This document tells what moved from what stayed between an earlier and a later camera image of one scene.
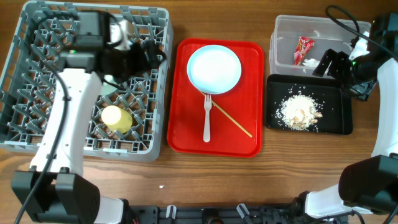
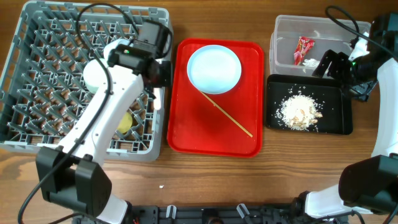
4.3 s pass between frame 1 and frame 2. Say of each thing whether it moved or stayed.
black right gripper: stayed
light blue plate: stayed
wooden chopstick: stayed
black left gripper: moved
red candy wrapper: stayed
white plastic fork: moved
